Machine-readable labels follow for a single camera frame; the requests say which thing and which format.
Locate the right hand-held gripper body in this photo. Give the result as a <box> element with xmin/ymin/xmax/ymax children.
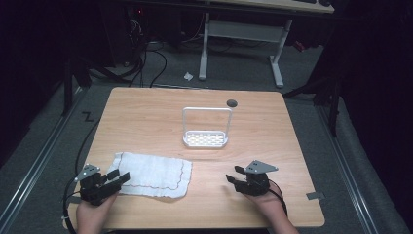
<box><xmin>236</xmin><ymin>159</ymin><xmax>279</xmax><ymax>197</ymax></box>

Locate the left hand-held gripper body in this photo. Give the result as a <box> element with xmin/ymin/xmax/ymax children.
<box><xmin>74</xmin><ymin>164</ymin><xmax>119</xmax><ymax>207</ymax></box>

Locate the white cloth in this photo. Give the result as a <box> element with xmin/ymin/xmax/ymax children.
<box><xmin>106</xmin><ymin>151</ymin><xmax>194</xmax><ymax>200</ymax></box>

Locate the person's left hand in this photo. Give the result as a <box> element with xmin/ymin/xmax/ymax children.
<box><xmin>75</xmin><ymin>191</ymin><xmax>119</xmax><ymax>229</ymax></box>

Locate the person's right hand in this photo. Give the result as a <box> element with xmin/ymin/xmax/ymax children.
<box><xmin>250</xmin><ymin>187</ymin><xmax>289</xmax><ymax>226</ymax></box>

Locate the black stand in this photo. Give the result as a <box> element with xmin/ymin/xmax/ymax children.
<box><xmin>60</xmin><ymin>57</ymin><xmax>94</xmax><ymax>117</ymax></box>
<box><xmin>282</xmin><ymin>76</ymin><xmax>343</xmax><ymax>138</ymax></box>

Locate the white-legged desk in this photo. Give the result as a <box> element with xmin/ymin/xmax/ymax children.
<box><xmin>197</xmin><ymin>0</ymin><xmax>336</xmax><ymax>89</ymax></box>

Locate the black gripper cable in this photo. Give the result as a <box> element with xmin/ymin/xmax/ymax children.
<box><xmin>267</xmin><ymin>178</ymin><xmax>289</xmax><ymax>218</ymax></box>
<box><xmin>61</xmin><ymin>119</ymin><xmax>101</xmax><ymax>234</ymax></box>

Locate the white rack with handle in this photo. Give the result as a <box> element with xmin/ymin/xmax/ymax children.
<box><xmin>181</xmin><ymin>106</ymin><xmax>234</xmax><ymax>149</ymax></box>

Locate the metal floor rail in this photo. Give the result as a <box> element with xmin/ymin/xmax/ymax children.
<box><xmin>0</xmin><ymin>87</ymin><xmax>86</xmax><ymax>230</ymax></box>
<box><xmin>317</xmin><ymin>106</ymin><xmax>380</xmax><ymax>234</ymax></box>

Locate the bundle of black floor cables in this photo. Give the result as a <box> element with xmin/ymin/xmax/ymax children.
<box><xmin>125</xmin><ymin>18</ymin><xmax>169</xmax><ymax>89</ymax></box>

